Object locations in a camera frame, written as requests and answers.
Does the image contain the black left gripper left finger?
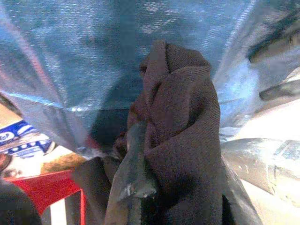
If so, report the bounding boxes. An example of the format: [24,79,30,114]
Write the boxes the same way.
[105,121,158,225]

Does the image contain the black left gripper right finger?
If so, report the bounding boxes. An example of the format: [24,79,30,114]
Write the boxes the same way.
[113,39,235,225]

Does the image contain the shiny blue cloth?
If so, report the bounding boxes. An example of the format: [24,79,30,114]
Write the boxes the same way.
[0,0,300,225]

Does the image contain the red white box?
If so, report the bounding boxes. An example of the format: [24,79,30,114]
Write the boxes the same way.
[4,169,88,225]

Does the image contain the blue white printed carton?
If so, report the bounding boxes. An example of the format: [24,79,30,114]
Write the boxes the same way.
[0,103,88,178]

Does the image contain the dark round object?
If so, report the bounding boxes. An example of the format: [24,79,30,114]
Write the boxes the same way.
[0,177,43,225]

